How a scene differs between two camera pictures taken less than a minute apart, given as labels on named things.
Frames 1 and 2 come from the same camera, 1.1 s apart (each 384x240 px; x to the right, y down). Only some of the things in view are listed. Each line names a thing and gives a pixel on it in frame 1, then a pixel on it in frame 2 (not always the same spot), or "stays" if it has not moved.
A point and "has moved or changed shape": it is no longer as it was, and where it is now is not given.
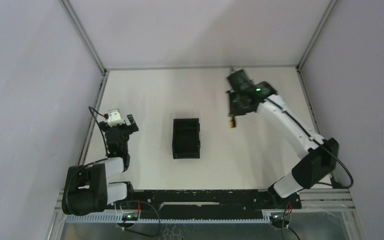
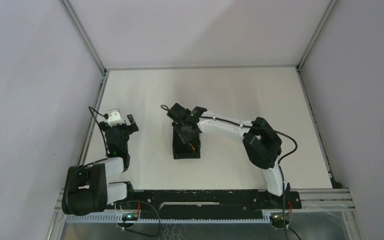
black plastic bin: x=186 y=141 stays
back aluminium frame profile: x=198 y=67 stays
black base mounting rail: x=206 y=204 stays
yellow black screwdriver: x=232 y=122 has moved or changed shape
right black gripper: x=239 y=108 -> x=185 y=133
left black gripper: x=117 y=127 stays
